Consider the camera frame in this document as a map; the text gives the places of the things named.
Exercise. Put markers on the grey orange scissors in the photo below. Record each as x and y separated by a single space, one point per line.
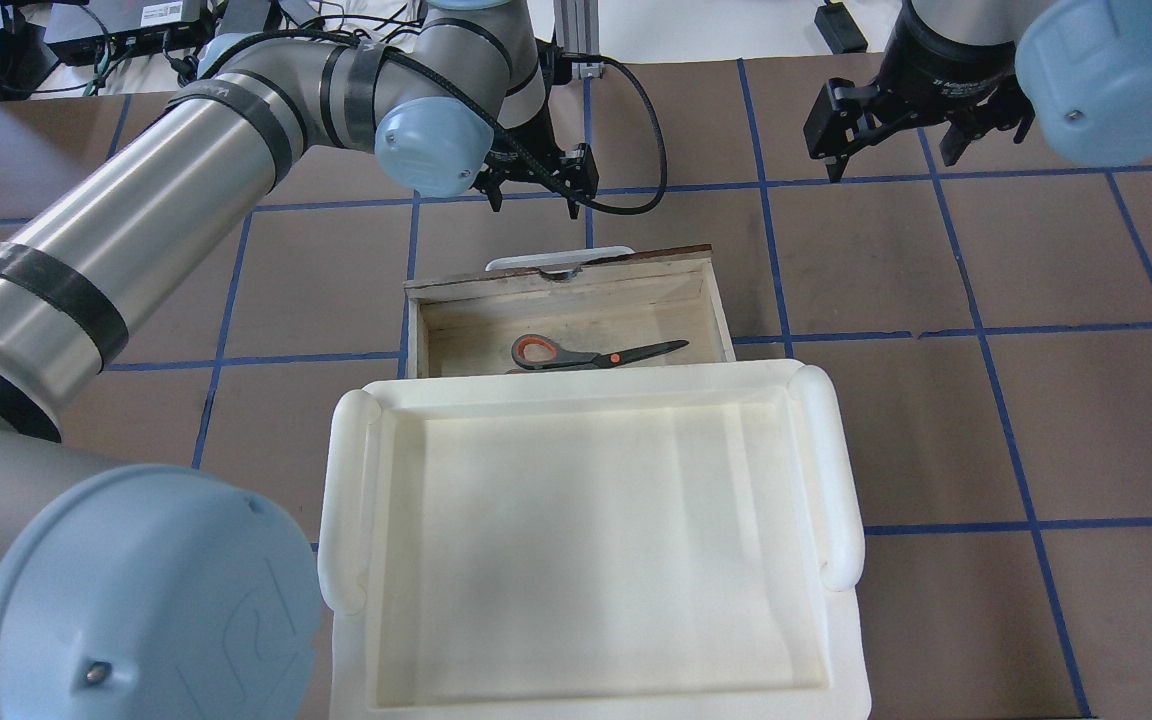
534 353

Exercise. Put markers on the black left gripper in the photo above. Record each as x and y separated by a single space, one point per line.
533 163

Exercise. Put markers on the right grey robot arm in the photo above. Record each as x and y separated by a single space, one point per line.
1081 71

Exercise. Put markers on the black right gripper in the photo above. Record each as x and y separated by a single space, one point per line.
936 62

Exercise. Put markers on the white plastic crate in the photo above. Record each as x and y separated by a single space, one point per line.
668 542

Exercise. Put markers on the wooden drawer with white handle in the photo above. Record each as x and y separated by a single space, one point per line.
591 300

